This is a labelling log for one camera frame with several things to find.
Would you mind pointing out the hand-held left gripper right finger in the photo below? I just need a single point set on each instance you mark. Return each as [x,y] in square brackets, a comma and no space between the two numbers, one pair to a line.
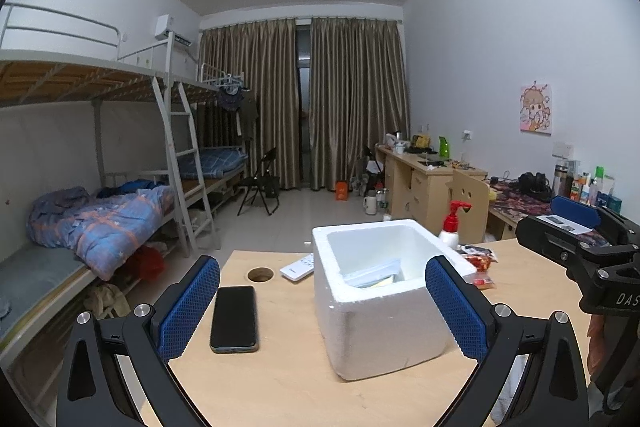
[456,307]

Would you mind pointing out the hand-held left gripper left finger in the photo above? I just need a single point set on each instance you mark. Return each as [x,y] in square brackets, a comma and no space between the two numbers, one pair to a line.
[187,302]

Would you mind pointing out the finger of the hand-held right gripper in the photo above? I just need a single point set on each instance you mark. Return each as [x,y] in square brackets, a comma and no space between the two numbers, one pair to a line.
[575,211]
[545,234]

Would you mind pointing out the yellow foam net sleeve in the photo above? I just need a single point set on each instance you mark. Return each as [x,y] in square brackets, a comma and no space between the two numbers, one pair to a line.
[382,282]

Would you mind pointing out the white foam box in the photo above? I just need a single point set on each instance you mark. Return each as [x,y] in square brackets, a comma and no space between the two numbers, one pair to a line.
[380,327]

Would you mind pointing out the clear face mask pack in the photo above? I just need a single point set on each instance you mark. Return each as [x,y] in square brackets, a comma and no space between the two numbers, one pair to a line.
[370,271]

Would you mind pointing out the person's right hand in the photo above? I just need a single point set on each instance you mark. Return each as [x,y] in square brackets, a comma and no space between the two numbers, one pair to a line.
[596,342]

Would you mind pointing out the printed paper sheet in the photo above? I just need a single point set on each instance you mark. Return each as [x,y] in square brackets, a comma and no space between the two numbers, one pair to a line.
[565,223]

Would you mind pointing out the row of toiletry bottles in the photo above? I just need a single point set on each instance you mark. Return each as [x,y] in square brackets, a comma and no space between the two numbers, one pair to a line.
[597,189]

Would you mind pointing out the steel thermos flask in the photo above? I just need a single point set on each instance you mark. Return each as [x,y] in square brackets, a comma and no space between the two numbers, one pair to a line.
[560,181]

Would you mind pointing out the small red snack packet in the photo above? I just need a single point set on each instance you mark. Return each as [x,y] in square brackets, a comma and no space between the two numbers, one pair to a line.
[484,283]

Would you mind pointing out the patterned desk mat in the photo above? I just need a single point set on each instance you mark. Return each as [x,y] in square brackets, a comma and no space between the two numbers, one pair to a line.
[520,207]

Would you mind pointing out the black headphones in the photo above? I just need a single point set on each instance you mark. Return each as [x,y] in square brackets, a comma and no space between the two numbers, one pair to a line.
[534,186]

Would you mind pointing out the red orange snack packet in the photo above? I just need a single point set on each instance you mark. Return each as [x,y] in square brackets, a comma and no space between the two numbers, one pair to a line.
[479,264]

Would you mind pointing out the black smartphone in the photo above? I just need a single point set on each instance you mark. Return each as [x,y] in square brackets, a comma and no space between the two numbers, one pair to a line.
[233,319]

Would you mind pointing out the red cloth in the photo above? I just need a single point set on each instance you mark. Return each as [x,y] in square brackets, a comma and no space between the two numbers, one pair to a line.
[149,263]

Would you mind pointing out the white blue snack packet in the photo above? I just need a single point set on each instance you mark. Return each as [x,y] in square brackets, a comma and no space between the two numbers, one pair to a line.
[480,250]

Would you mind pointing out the white lotion bottle red pump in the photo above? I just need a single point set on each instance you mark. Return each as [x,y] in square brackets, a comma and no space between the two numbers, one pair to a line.
[452,232]

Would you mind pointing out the beige cloth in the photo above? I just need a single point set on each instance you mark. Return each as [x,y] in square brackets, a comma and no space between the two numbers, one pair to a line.
[106,301]

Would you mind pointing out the wooden chair smiley cutout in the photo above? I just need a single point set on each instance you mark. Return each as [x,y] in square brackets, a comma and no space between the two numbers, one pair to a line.
[467,202]

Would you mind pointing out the blue plaid blanket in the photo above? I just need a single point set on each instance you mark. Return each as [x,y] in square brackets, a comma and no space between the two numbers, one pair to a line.
[105,222]

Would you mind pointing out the white remote control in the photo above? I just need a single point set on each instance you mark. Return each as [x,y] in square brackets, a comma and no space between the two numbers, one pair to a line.
[297,267]

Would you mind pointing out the light wooden desk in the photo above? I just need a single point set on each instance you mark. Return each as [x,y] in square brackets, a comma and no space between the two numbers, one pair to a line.
[415,187]

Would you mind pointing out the green bottle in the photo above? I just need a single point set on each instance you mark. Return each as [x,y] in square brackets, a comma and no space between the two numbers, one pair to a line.
[444,148]

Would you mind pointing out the white thermos jug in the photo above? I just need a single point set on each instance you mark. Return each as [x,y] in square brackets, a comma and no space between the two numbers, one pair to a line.
[370,204]

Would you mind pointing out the black folding chair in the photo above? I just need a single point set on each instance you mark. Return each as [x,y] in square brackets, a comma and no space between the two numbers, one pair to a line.
[260,184]

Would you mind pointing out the blue checked bedding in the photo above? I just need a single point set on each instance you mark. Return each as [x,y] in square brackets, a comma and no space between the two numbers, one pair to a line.
[215,162]

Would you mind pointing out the grey bed ladder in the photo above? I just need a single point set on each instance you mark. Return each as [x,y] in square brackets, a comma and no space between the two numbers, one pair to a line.
[187,157]

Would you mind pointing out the yellow box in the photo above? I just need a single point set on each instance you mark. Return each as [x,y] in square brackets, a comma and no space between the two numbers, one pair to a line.
[421,143]

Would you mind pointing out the orange box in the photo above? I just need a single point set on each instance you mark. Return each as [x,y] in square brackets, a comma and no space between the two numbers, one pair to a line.
[342,192]

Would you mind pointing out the white electric kettle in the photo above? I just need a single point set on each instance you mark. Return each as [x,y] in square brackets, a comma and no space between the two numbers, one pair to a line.
[395,144]

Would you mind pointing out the hanging dark grey garment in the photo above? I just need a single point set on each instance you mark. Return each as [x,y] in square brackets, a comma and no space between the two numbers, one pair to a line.
[249,117]

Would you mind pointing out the brown curtain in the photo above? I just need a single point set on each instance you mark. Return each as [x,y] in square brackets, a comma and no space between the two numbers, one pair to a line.
[250,107]
[357,107]

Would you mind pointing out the hanging dark blue garment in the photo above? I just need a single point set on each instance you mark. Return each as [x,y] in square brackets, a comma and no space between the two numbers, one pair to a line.
[229,99]

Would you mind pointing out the grey metal bunk bed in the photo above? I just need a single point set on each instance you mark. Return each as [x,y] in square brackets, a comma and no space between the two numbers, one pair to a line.
[60,74]
[210,87]

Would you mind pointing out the white air conditioner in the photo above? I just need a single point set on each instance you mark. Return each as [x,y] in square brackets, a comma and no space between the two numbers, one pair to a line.
[167,27]

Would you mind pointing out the white wall switch panel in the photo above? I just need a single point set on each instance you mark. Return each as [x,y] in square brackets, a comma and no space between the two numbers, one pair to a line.
[562,151]

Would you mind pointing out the cartoon wall poster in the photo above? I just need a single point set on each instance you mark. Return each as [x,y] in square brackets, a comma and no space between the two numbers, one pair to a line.
[536,109]

